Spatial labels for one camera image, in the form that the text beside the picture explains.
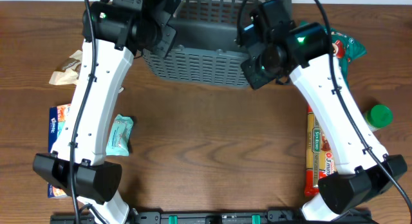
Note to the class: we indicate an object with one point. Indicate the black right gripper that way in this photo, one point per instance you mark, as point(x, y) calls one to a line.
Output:
point(253, 74)

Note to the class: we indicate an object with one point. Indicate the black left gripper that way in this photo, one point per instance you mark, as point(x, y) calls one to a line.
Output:
point(169, 39)

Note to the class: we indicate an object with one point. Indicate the green instant coffee bag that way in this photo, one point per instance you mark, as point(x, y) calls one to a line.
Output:
point(346, 49)

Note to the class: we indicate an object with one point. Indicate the beige snack bag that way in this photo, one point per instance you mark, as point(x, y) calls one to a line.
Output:
point(68, 71)

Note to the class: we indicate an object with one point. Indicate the mint green snack bar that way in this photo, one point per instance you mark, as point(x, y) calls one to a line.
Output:
point(119, 136)

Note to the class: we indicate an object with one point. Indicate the red yellow spaghetti packet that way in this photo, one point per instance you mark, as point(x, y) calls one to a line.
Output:
point(319, 158)

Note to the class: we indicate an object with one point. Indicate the green lidded jar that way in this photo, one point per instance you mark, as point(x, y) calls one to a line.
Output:
point(378, 117)

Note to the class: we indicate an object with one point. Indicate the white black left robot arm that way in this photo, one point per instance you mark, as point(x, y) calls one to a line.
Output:
point(114, 32)

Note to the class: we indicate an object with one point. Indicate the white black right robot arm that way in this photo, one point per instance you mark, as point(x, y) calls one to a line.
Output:
point(364, 168)

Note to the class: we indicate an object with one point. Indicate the multicolour tissue pack strip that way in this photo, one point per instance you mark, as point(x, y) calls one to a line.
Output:
point(57, 118)

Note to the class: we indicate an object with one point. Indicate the grey plastic lattice basket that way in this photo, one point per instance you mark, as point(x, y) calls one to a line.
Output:
point(205, 50)

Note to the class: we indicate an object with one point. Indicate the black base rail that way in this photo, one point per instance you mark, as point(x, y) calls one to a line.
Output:
point(270, 216)

